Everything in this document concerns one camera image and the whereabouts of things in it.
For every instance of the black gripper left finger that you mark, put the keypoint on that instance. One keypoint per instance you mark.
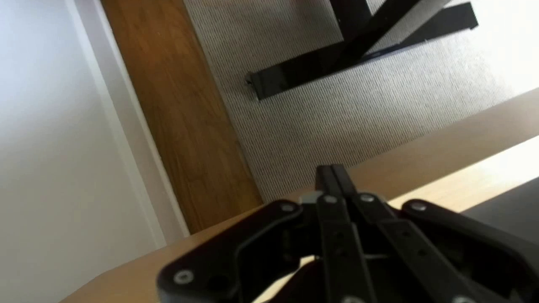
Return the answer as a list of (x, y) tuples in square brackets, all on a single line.
[(236, 253)]

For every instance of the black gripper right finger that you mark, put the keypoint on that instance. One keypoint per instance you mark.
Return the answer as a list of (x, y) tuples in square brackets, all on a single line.
[(426, 246)]

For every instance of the black metal stand frame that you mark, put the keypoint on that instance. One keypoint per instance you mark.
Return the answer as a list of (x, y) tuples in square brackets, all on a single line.
[(313, 64)]

